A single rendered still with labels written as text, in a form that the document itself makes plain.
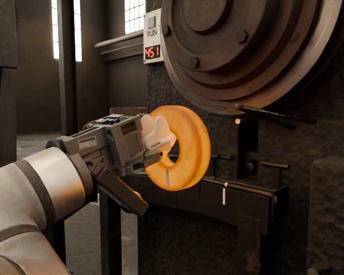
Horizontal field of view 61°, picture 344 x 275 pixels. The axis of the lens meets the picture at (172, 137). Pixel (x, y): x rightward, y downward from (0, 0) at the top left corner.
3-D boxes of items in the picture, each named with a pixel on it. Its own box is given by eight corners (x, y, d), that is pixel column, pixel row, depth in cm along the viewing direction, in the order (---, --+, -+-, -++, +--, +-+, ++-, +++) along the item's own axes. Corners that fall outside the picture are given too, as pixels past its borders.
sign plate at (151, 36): (147, 64, 110) (147, 15, 109) (200, 55, 92) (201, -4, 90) (142, 64, 109) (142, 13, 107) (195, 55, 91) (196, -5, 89)
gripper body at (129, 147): (144, 113, 43) (71, 144, 35) (156, 166, 46) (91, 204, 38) (115, 112, 48) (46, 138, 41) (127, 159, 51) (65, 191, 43)
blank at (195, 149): (148, 110, 60) (135, 109, 57) (208, 100, 49) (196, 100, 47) (153, 184, 60) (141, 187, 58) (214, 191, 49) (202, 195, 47)
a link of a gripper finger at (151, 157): (175, 142, 47) (134, 163, 42) (177, 150, 48) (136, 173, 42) (156, 139, 51) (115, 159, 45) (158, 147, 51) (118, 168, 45)
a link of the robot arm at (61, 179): (63, 232, 35) (33, 210, 42) (98, 211, 38) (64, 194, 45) (37, 165, 32) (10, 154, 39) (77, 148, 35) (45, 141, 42)
